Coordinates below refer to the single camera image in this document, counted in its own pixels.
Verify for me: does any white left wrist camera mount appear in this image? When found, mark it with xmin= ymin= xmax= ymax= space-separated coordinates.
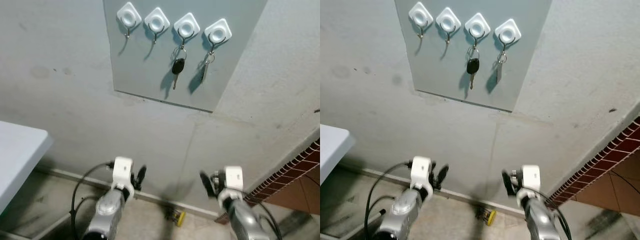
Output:
xmin=111 ymin=156 xmax=136 ymax=199
xmin=410 ymin=156 xmax=434 ymax=200

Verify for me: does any small yellow black object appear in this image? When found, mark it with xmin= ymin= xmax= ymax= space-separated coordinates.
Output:
xmin=167 ymin=209 xmax=187 ymax=228
xmin=477 ymin=207 xmax=498 ymax=227

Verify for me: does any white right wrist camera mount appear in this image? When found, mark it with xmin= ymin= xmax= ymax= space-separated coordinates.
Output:
xmin=218 ymin=166 xmax=245 ymax=202
xmin=516 ymin=165 xmax=542 ymax=202

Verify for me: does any black head car key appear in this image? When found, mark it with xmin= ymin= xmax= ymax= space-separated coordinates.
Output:
xmin=171 ymin=46 xmax=188 ymax=91
xmin=466 ymin=46 xmax=481 ymax=91

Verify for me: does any plain silver key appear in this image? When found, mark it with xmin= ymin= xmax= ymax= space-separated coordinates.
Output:
xmin=200 ymin=50 xmax=216 ymax=85
xmin=495 ymin=51 xmax=508 ymax=85

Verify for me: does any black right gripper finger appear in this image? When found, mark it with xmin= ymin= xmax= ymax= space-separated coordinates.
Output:
xmin=199 ymin=170 xmax=214 ymax=199
xmin=501 ymin=170 xmax=516 ymax=197

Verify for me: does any grey wall board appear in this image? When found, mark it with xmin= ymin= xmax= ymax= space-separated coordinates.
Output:
xmin=394 ymin=0 xmax=554 ymax=113
xmin=102 ymin=0 xmax=270 ymax=113

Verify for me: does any white folding table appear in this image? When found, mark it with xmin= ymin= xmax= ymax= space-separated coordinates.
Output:
xmin=320 ymin=124 xmax=357 ymax=186
xmin=0 ymin=121 xmax=55 ymax=214

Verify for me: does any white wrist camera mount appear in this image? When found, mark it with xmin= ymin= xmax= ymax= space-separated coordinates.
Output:
xmin=516 ymin=165 xmax=542 ymax=202
xmin=410 ymin=156 xmax=434 ymax=200
xmin=218 ymin=166 xmax=245 ymax=202
xmin=111 ymin=156 xmax=136 ymax=199

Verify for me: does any white square wall hook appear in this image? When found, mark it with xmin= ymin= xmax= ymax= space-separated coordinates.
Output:
xmin=116 ymin=2 xmax=143 ymax=40
xmin=408 ymin=2 xmax=434 ymax=40
xmin=204 ymin=18 xmax=233 ymax=54
xmin=464 ymin=12 xmax=492 ymax=50
xmin=144 ymin=7 xmax=171 ymax=45
xmin=173 ymin=12 xmax=201 ymax=50
xmin=435 ymin=7 xmax=462 ymax=45
xmin=494 ymin=18 xmax=523 ymax=54

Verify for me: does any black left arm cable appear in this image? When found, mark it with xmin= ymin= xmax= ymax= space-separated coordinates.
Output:
xmin=364 ymin=160 xmax=414 ymax=240
xmin=70 ymin=161 xmax=116 ymax=240

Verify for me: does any red brick tile ledge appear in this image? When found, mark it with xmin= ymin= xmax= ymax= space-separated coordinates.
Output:
xmin=545 ymin=116 xmax=640 ymax=210
xmin=215 ymin=139 xmax=321 ymax=224

